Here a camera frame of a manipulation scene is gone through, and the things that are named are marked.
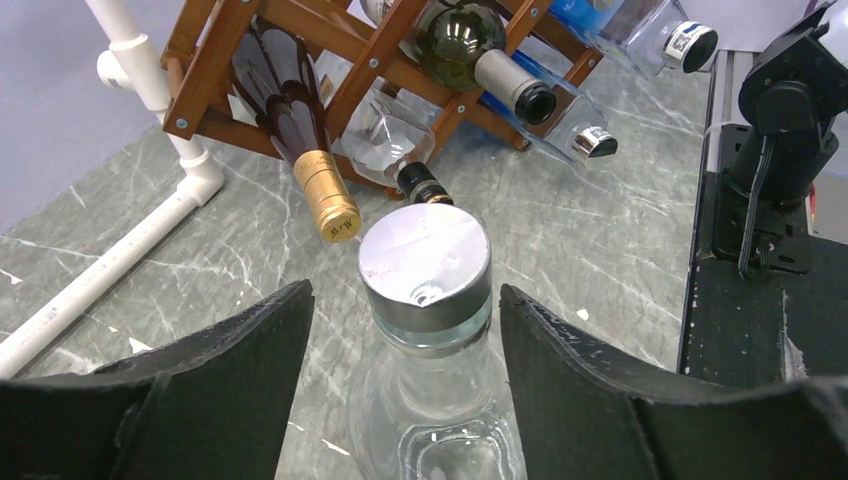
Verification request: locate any blue label clear bottle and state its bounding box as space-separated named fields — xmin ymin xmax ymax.
xmin=480 ymin=51 xmax=618 ymax=168

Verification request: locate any white PVC pipe frame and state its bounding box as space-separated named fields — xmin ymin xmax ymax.
xmin=0 ymin=0 xmax=227 ymax=380

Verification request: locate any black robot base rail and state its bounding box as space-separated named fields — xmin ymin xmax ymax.
xmin=676 ymin=122 xmax=848 ymax=392

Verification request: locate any clear glass bottle silver cap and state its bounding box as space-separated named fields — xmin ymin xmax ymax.
xmin=347 ymin=203 xmax=526 ymax=479

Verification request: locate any small clear bottle black cap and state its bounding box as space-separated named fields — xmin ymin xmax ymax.
xmin=336 ymin=78 xmax=454 ymax=205

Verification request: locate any clear square bottle black cap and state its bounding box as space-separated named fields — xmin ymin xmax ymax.
xmin=549 ymin=0 xmax=720 ymax=81

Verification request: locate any dark green wine bottle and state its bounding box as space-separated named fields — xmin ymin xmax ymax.
xmin=400 ymin=1 xmax=557 ymax=125

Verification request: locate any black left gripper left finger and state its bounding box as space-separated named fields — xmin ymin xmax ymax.
xmin=1 ymin=280 xmax=315 ymax=479

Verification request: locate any brown wooden wine rack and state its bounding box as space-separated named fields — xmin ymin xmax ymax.
xmin=161 ymin=1 xmax=602 ymax=157

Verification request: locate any dark red wine bottle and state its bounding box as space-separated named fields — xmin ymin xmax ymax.
xmin=232 ymin=18 xmax=362 ymax=243

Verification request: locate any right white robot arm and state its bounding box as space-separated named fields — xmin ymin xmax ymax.
xmin=499 ymin=1 xmax=847 ymax=479

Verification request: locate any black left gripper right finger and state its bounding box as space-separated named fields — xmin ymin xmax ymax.
xmin=500 ymin=284 xmax=847 ymax=479

